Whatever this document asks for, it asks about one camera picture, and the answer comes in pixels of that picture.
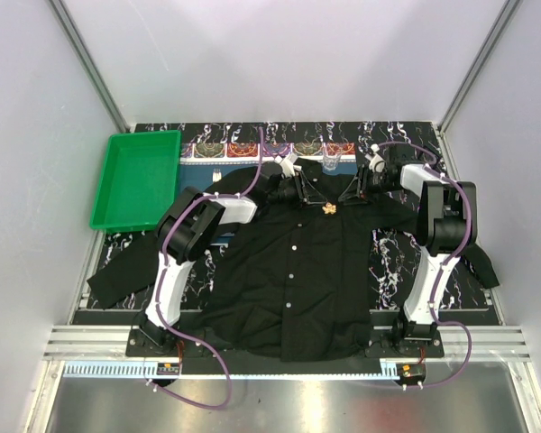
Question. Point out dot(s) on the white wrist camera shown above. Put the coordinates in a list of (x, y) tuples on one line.
[(376, 163), (288, 165)]

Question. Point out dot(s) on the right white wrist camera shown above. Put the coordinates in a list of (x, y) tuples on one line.
[(376, 163)]

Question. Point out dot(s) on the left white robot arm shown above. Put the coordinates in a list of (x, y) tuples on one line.
[(197, 218)]

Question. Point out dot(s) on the blue patterned placemat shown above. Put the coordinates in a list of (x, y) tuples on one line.
[(198, 160)]

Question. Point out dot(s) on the clear drinking glass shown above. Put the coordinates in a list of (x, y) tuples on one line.
[(332, 153)]

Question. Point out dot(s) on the green plastic tray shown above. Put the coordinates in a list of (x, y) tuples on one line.
[(138, 181)]

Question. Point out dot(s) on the black button shirt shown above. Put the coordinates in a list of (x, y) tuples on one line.
[(293, 283)]

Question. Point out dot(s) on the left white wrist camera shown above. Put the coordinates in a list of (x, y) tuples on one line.
[(288, 165)]

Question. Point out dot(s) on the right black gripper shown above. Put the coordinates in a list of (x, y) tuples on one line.
[(353, 192)]

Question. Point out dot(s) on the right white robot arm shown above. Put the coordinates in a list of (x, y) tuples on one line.
[(445, 228)]

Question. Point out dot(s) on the gold brooch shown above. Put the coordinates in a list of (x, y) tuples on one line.
[(329, 209)]

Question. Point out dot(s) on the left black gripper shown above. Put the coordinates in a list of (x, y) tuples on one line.
[(303, 192)]

